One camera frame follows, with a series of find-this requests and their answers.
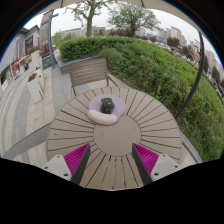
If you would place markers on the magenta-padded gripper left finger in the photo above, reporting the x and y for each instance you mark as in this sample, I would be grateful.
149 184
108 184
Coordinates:
58 166

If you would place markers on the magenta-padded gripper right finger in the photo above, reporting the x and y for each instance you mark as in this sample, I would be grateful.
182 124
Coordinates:
165 166

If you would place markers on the black computer mouse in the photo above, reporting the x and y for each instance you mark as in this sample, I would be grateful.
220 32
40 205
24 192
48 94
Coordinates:
107 105

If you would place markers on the lavender mouse pad with wrist rest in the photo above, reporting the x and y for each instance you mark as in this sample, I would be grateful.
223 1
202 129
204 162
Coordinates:
118 106

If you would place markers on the green hedge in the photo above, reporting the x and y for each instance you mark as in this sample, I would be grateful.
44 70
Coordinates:
156 70

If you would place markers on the brown slatted outdoor chair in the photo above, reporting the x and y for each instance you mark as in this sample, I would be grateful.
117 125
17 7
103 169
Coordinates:
88 71

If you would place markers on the dark curved parasol pole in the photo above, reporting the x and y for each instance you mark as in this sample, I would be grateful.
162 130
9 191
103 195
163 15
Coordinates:
198 71

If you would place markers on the tall white flower planter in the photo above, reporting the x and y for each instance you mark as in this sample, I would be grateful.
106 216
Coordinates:
36 61

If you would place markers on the storefront building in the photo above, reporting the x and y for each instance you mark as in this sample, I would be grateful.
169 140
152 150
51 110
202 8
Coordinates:
15 56

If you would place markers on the distant apartment buildings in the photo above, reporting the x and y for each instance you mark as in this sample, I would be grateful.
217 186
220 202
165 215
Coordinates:
175 35

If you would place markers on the tall grey sign pillar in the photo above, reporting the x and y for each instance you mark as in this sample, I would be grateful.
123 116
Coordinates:
45 33

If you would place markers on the tree with bare trunk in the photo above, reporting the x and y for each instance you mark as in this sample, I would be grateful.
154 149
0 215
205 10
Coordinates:
89 25

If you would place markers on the round leafy green tree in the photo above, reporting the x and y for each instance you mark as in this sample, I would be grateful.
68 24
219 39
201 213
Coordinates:
133 16

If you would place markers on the beige parasol canopy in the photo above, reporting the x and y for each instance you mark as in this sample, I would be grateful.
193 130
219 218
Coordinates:
156 6

